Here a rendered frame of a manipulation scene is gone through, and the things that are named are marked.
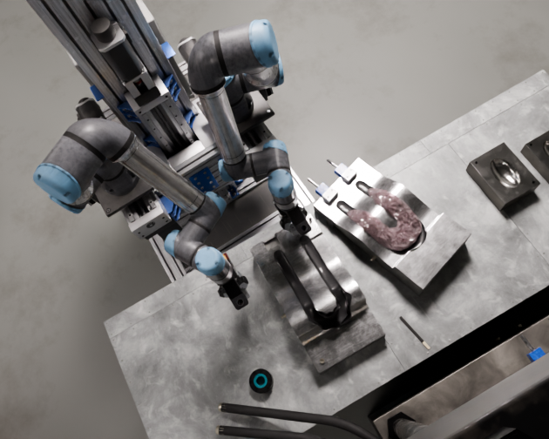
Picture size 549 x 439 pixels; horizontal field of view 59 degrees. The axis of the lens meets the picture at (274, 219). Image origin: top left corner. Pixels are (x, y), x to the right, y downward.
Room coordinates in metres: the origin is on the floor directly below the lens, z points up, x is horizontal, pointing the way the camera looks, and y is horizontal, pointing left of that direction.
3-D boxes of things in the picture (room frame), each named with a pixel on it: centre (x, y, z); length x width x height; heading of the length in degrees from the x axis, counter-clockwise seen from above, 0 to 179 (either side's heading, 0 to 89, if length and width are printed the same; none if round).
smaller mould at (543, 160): (0.50, -1.03, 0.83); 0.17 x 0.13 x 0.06; 7
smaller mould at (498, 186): (0.51, -0.83, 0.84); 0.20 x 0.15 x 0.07; 7
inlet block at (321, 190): (0.75, -0.21, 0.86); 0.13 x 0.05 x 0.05; 24
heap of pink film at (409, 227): (0.52, -0.37, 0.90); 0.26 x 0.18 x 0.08; 24
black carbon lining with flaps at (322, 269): (0.41, -0.04, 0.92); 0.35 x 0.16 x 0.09; 7
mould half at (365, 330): (0.40, -0.03, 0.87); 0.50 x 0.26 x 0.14; 7
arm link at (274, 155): (0.75, -0.07, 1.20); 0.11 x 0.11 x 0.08; 77
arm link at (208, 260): (0.50, 0.22, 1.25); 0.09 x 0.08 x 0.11; 37
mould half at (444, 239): (0.52, -0.38, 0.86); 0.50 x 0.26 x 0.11; 24
